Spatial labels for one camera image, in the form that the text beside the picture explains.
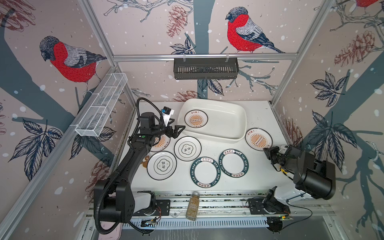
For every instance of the white plastic bin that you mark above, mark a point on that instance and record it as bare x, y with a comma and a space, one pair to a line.
227, 121

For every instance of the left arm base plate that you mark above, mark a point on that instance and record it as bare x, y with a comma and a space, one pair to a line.
162, 208

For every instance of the green rim plate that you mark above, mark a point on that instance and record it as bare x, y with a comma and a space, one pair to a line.
233, 163
205, 172

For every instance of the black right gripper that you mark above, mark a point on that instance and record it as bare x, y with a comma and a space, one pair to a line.
270, 152

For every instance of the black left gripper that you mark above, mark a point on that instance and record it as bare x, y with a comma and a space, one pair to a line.
174, 134

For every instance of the white flower plate upper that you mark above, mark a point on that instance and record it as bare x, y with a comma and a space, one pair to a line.
187, 149

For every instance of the spice jar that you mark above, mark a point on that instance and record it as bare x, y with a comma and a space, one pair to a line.
193, 207

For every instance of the black wall basket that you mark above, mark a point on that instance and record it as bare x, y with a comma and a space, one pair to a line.
206, 69

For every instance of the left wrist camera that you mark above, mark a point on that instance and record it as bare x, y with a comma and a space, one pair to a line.
166, 114

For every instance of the sunburst plate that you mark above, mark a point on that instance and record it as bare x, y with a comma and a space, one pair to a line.
161, 144
258, 139
196, 119

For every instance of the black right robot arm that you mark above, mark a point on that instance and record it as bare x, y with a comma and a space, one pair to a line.
314, 177

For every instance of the white wire mesh shelf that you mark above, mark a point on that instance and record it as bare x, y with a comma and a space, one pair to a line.
96, 116

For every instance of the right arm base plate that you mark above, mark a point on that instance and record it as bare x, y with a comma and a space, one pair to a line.
263, 206

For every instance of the white flower plate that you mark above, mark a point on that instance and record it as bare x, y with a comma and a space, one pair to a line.
161, 165
187, 149

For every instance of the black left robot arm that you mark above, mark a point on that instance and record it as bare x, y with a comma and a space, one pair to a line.
114, 200

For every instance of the white flower plate lower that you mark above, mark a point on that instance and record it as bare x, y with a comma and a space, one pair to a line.
161, 165

